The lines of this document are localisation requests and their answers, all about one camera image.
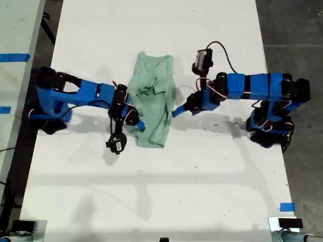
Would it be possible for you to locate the pale green T-shirt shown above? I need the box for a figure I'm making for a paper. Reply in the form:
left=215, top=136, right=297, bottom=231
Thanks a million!
left=124, top=51, right=177, bottom=149

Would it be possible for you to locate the black stand leg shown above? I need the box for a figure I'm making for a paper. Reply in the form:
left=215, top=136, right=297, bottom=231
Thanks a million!
left=41, top=11, right=57, bottom=46

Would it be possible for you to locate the long blue tape strip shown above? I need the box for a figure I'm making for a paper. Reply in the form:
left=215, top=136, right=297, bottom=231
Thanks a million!
left=0, top=53, right=31, bottom=63

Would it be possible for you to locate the shiny metal plate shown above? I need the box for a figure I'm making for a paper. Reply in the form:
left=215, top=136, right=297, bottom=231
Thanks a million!
left=267, top=216, right=300, bottom=242
left=19, top=219, right=48, bottom=236

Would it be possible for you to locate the small black box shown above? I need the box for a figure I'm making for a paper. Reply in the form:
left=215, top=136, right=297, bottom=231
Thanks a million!
left=11, top=220, right=36, bottom=231
left=278, top=218, right=303, bottom=229

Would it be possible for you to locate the white side table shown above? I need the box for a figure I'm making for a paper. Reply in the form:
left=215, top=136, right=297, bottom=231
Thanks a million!
left=0, top=0, right=46, bottom=202

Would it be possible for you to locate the grey tube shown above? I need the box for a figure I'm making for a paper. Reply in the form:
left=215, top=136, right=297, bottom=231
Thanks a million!
left=0, top=233, right=38, bottom=242
left=271, top=230, right=323, bottom=242

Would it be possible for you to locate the black camera stalk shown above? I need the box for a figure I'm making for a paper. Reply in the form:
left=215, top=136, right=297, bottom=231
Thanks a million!
left=110, top=117, right=124, bottom=136
left=196, top=73, right=211, bottom=88

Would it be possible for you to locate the black camera box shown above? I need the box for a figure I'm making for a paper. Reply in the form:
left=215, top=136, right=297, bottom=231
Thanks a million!
left=105, top=132, right=128, bottom=155
left=191, top=49, right=214, bottom=76

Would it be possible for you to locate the black camera cable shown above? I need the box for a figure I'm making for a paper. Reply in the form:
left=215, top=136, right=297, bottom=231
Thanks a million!
left=206, top=41, right=238, bottom=75
left=62, top=99, right=114, bottom=136

